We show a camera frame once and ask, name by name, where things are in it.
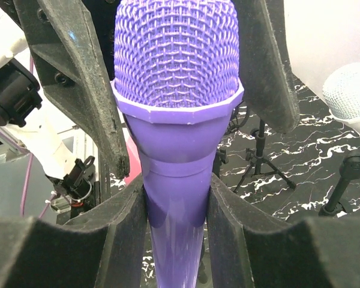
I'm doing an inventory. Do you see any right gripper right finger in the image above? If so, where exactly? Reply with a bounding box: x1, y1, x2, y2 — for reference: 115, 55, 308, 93
207, 177, 360, 287

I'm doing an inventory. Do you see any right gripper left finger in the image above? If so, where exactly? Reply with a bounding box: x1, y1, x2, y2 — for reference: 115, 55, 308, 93
0, 176, 147, 287

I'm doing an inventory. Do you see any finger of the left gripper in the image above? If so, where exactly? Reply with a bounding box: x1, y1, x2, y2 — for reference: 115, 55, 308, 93
234, 0, 300, 133
14, 1, 130, 177

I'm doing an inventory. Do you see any purple microphone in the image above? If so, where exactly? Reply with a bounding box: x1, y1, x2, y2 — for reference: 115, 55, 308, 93
112, 1, 244, 287

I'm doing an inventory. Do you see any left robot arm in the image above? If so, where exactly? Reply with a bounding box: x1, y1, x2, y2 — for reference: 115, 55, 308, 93
0, 1, 299, 226

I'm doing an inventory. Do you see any black tripod stand pink mic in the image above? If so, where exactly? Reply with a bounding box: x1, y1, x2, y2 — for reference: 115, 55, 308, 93
233, 119, 296, 193

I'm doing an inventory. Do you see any white microphone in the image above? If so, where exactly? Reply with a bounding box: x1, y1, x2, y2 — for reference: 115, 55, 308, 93
322, 62, 360, 135

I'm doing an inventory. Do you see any pink microphone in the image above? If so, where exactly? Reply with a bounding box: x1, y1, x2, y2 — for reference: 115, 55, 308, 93
123, 129, 142, 185

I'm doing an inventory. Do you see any black round-base stand white mic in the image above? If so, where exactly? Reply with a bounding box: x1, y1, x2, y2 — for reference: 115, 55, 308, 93
319, 150, 360, 217

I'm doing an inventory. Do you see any black marble mat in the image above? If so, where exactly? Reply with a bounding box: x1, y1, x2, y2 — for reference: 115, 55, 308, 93
109, 74, 360, 288

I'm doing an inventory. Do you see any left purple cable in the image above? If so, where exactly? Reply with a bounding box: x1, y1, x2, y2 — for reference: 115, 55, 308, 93
17, 56, 50, 220

